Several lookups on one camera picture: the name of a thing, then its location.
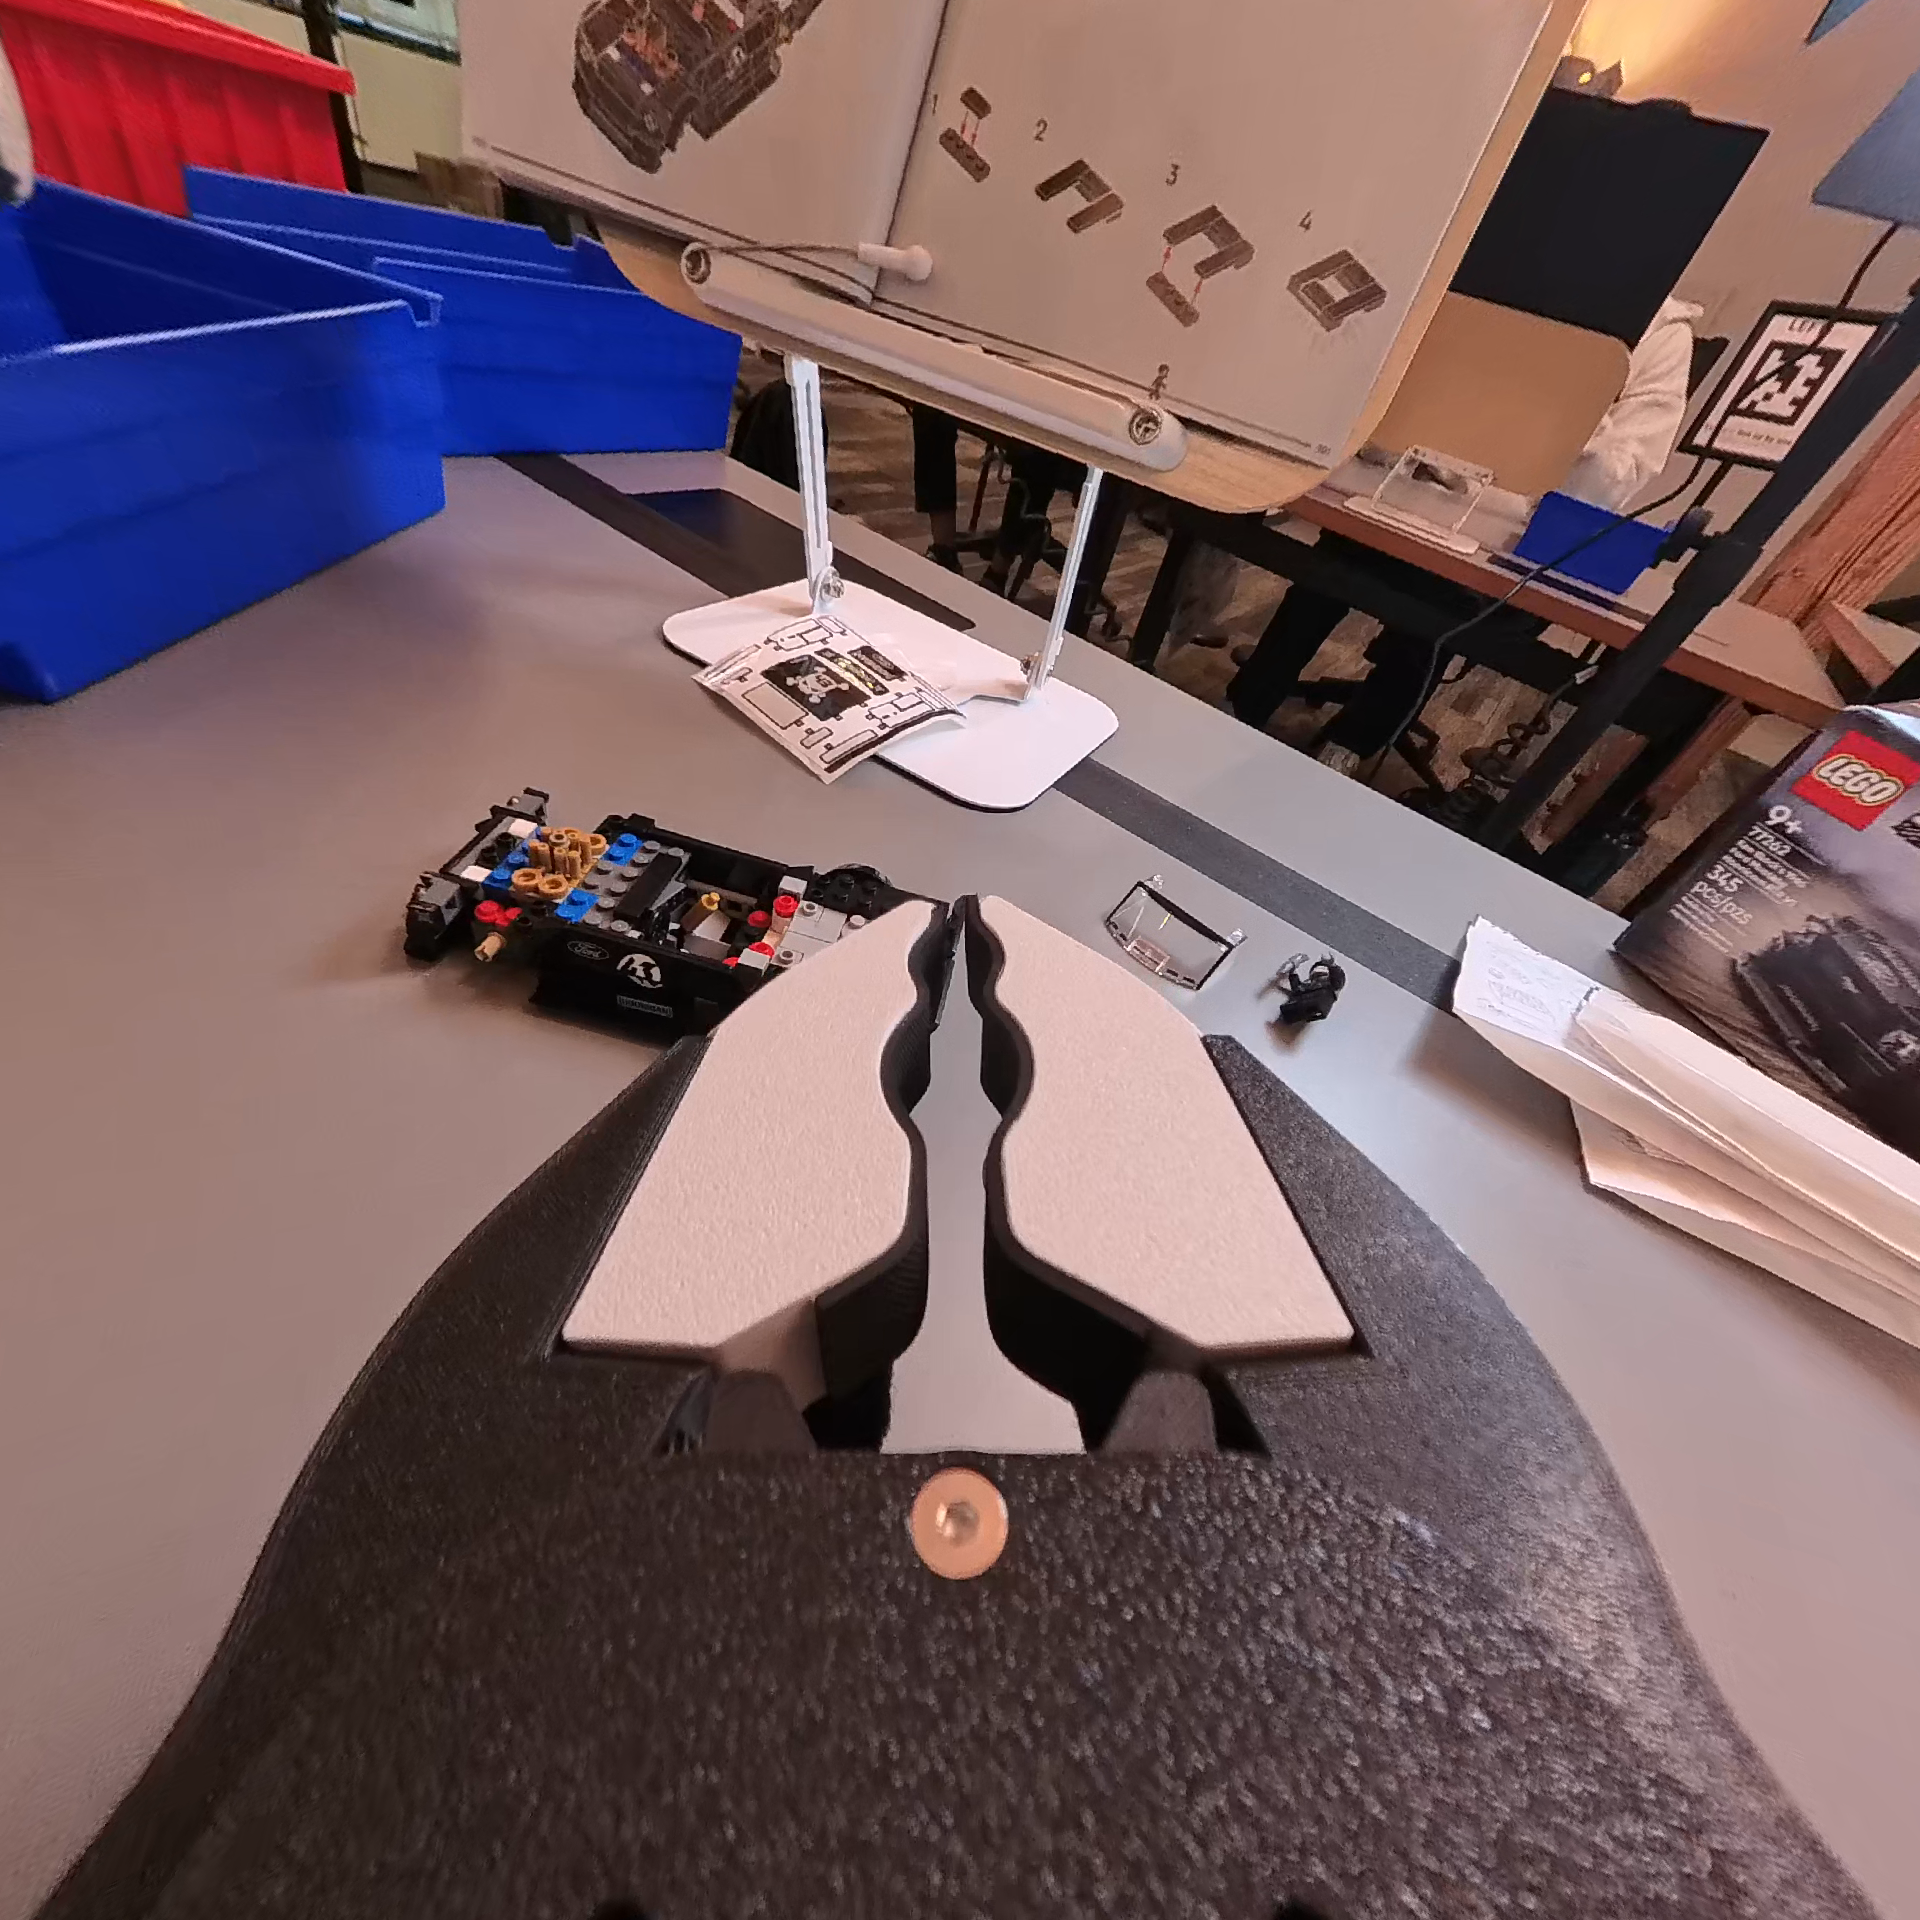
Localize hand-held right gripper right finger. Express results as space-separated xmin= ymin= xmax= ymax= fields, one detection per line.
xmin=955 ymin=897 xmax=1358 ymax=1453

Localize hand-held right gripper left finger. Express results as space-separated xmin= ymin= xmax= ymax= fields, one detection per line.
xmin=557 ymin=902 xmax=955 ymax=1409

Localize transparent lego windshield piece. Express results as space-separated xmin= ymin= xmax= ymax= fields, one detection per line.
xmin=1105 ymin=879 xmax=1249 ymax=993

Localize partly built lego car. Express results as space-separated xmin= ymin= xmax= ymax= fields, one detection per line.
xmin=403 ymin=785 xmax=901 ymax=1039

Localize instruction booklet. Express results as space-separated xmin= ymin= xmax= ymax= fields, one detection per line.
xmin=456 ymin=0 xmax=1561 ymax=450

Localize lego set box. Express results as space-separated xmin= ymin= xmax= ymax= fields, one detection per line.
xmin=1614 ymin=697 xmax=1920 ymax=1164

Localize black and white sticker sheet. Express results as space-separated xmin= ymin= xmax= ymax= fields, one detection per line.
xmin=690 ymin=615 xmax=966 ymax=782

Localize book stand with white base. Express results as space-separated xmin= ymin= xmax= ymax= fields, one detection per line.
xmin=660 ymin=240 xmax=1188 ymax=816

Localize white paper sheets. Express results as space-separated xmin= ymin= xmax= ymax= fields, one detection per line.
xmin=1449 ymin=916 xmax=1920 ymax=1335

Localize black office chair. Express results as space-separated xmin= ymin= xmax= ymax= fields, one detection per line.
xmin=943 ymin=434 xmax=1120 ymax=612

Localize wooden desk with black legs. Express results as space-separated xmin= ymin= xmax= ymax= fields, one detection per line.
xmin=1138 ymin=486 xmax=1883 ymax=842

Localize small blue parts bin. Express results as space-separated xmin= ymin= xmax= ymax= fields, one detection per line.
xmin=1509 ymin=489 xmax=1677 ymax=594

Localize black slanted stand pole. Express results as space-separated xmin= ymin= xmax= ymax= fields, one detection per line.
xmin=1475 ymin=292 xmax=1920 ymax=855

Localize wooden support beam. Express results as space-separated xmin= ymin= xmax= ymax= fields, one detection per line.
xmin=1641 ymin=406 xmax=1920 ymax=842

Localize printed tag sign on pole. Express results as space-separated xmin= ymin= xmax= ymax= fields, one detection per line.
xmin=1677 ymin=299 xmax=1894 ymax=469

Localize beige and black desk divider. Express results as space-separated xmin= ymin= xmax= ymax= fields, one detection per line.
xmin=1358 ymin=81 xmax=1776 ymax=503

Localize red plastic bin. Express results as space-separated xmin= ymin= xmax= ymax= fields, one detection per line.
xmin=0 ymin=0 xmax=359 ymax=219

